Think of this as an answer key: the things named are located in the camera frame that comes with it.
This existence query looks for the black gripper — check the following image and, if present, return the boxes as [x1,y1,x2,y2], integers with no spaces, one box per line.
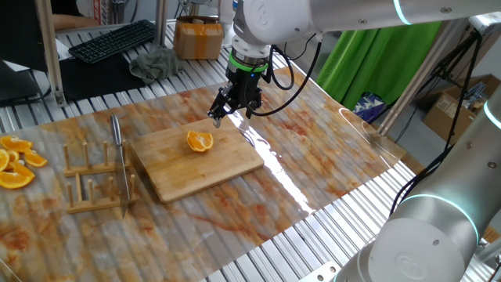
[207,64,273,129]

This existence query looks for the steel cleaver knife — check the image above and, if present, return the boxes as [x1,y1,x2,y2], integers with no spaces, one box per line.
[110,114,132,219]

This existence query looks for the person's bare forearm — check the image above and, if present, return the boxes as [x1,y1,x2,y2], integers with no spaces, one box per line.
[52,13,99,31]

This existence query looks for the cut orange piece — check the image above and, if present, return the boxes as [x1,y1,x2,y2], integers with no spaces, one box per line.
[186,130,214,154]

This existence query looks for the taped brown cardboard box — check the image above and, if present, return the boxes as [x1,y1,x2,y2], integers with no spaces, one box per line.
[173,15,225,60]

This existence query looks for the marble pattern plastic mat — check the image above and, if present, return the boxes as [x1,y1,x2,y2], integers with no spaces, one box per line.
[0,66,408,282]

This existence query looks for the wooden cutting board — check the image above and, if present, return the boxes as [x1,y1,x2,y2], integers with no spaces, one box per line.
[128,116,265,204]

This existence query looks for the grey crumpled cloth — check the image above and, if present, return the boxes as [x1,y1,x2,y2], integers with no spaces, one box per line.
[128,47,183,85]

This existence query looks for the blue patterned bag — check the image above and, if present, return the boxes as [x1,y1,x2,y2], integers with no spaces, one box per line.
[351,92,387,123]

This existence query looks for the green hanging cloth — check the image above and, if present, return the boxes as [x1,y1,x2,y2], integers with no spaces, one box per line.
[315,21,443,110]

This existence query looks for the black computer keyboard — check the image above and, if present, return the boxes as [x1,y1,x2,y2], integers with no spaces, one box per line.
[67,19,156,65]

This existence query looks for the black desk mat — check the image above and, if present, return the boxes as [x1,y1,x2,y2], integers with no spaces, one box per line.
[58,54,148,101]

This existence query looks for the wooden peg rack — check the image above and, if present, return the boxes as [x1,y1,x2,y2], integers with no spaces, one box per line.
[62,139,138,215]

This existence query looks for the white paper sheet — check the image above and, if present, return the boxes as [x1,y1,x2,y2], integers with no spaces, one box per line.
[2,37,76,74]

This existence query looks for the open cardboard box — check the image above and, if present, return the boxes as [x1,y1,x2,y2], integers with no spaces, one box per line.
[422,74,501,146]

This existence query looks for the black tripod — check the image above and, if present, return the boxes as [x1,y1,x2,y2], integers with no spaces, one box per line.
[430,29,485,118]

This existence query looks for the dark grey flat base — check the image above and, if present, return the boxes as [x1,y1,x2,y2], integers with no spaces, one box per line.
[0,60,42,103]

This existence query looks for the black monitor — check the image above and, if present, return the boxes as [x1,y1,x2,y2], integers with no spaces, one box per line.
[0,0,50,74]

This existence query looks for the short black cable loop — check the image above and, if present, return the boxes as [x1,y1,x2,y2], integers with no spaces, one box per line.
[269,45,295,91]

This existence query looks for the long black gripper cable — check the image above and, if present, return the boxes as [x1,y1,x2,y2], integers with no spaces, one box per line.
[244,33,323,118]

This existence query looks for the aluminium frame post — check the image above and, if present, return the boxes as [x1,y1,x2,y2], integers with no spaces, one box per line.
[377,13,501,136]
[34,0,68,107]
[151,0,170,54]

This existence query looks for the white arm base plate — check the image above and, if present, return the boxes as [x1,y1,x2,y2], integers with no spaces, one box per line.
[299,261,342,282]

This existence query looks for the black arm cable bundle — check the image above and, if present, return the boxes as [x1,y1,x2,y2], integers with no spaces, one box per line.
[389,33,485,216]

